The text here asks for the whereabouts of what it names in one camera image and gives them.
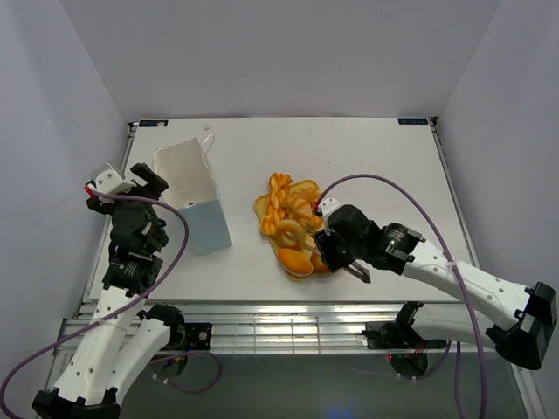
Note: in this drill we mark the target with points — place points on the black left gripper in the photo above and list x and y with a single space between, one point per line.
155 185

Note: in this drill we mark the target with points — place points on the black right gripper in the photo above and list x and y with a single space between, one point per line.
326 246

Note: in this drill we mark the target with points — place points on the metal serving tongs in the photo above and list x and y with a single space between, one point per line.
326 250

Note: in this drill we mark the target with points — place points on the blue white paper bag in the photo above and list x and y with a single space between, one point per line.
193 191

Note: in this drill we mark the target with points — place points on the small plain donut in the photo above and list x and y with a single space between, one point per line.
290 234

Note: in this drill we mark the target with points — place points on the orange round bun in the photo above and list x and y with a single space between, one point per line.
295 263

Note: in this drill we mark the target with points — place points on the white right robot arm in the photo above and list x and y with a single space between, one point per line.
514 320

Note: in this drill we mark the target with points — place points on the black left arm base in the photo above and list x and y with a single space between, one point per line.
190 336

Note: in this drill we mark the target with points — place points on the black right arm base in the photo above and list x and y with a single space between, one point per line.
393 335

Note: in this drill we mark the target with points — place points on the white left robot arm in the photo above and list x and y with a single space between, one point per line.
121 338

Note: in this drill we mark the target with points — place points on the sugar dusted oval bread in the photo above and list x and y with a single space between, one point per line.
319 266

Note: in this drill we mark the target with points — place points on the orange twisted bread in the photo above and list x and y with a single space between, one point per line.
279 186

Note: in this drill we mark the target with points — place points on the blue table corner sticker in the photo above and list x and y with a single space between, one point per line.
153 123

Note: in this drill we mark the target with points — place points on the blue sticker right corner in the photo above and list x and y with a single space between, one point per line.
412 121

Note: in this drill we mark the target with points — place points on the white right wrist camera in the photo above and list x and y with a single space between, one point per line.
326 208

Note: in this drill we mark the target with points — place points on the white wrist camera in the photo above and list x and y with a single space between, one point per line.
326 208
107 180

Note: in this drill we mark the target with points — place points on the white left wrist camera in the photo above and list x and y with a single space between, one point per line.
107 180

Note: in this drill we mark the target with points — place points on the glazed ring pastry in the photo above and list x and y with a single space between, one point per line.
301 205

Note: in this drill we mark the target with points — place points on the aluminium frame rail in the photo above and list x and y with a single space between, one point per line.
288 328

